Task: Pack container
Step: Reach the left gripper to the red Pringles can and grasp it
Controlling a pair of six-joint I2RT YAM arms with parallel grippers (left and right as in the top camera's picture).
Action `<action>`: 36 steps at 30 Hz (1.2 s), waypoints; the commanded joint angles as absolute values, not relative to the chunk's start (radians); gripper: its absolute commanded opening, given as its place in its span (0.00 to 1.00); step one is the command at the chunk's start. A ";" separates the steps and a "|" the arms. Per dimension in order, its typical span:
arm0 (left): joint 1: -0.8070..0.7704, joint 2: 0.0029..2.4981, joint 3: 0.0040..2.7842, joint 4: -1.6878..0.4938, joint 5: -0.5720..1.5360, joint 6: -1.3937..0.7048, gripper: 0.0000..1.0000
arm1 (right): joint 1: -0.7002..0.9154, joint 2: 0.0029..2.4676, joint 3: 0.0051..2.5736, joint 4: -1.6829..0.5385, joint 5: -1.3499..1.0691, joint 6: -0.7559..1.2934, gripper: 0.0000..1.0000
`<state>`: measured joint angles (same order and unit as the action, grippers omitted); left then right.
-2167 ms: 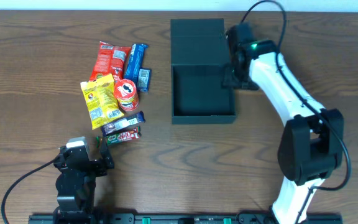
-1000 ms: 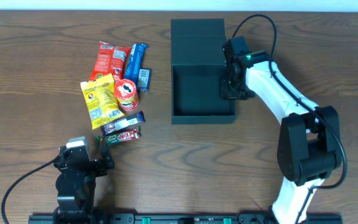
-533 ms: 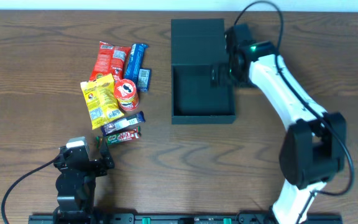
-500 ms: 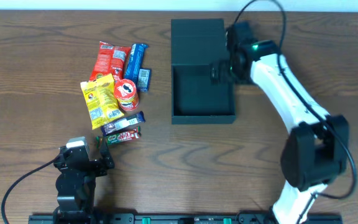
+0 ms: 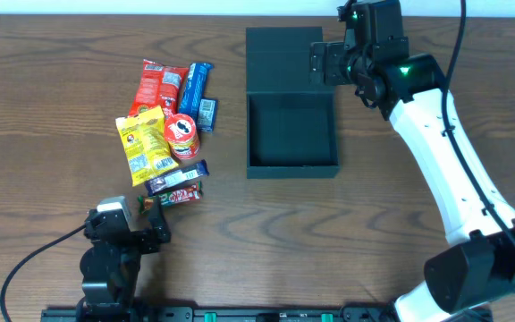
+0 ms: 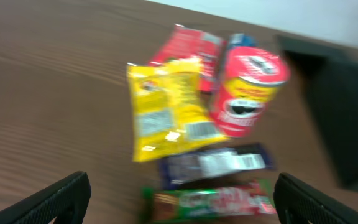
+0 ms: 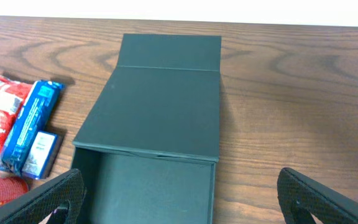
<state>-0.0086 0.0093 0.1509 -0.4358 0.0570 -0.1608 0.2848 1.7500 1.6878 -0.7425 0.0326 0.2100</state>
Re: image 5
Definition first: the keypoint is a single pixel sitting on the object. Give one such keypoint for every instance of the blue cookie pack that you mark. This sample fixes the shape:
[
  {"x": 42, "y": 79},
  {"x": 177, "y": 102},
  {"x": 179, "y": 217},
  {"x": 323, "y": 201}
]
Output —
[{"x": 202, "y": 110}]

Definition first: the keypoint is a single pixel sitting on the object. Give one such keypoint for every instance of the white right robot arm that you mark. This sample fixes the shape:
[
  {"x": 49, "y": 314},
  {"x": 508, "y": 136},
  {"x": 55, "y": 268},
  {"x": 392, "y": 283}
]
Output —
[{"x": 412, "y": 93}]

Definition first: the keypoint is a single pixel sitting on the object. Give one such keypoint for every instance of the dark green open box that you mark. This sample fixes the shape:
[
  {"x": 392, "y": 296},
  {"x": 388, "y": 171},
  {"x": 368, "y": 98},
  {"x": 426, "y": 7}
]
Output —
[{"x": 291, "y": 127}]

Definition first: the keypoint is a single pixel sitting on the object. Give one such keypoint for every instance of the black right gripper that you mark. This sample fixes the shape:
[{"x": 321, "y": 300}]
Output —
[{"x": 325, "y": 63}]

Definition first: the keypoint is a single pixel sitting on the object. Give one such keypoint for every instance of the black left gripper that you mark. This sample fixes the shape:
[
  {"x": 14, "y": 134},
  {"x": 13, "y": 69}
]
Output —
[{"x": 134, "y": 239}]

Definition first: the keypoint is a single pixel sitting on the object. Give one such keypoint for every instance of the black mounting rail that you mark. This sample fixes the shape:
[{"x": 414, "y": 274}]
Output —
[{"x": 188, "y": 314}]

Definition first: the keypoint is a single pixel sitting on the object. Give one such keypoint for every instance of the yellow snack bag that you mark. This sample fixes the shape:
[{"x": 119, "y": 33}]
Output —
[{"x": 147, "y": 152}]

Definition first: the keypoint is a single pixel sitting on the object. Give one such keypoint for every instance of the red KitKat bar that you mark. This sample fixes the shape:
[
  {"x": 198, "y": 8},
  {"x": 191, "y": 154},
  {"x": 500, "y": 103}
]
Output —
[{"x": 171, "y": 198}]

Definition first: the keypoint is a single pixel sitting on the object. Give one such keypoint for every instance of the red snack bag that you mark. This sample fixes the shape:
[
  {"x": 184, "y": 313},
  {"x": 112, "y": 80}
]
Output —
[{"x": 160, "y": 85}]

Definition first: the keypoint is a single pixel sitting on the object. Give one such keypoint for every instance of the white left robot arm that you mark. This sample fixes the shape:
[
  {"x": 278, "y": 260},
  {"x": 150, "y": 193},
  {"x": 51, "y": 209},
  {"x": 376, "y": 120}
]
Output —
[{"x": 111, "y": 266}]

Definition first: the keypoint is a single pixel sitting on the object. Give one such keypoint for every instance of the purple chocolate bar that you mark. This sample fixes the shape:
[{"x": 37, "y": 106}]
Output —
[{"x": 176, "y": 177}]

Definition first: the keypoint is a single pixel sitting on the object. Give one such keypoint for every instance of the red Pringles can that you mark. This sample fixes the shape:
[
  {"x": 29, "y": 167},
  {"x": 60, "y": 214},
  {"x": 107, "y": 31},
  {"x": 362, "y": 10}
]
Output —
[{"x": 182, "y": 136}]

